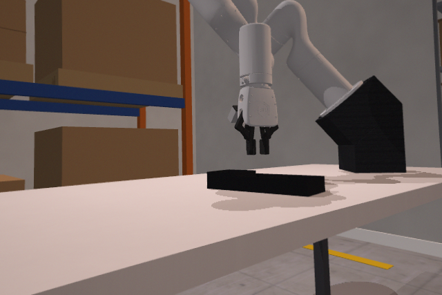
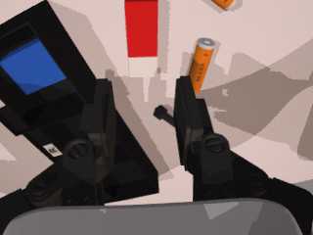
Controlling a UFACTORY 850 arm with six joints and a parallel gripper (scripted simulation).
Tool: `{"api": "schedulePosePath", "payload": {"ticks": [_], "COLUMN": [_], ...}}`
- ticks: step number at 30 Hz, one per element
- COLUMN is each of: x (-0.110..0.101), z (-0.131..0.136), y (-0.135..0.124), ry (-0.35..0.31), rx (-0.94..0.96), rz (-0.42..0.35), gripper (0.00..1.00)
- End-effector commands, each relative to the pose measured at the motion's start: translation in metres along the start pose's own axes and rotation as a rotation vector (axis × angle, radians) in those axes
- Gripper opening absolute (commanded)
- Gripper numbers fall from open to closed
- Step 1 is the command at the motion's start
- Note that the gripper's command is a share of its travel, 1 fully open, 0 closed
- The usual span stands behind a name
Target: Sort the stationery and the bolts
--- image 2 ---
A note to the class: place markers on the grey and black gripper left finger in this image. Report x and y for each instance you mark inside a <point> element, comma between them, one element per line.
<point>76,178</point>

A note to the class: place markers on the blue block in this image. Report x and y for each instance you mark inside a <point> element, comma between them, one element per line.
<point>31,67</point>

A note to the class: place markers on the black three-compartment tray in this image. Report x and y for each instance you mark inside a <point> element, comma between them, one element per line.
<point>53,113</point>

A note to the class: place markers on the black bolt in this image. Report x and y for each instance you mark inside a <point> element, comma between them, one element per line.
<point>161,113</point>

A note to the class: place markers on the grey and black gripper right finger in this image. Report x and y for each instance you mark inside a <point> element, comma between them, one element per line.
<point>220,172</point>

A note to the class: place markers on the orange aa battery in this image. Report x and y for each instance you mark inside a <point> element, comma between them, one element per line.
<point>226,5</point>
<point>200,62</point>

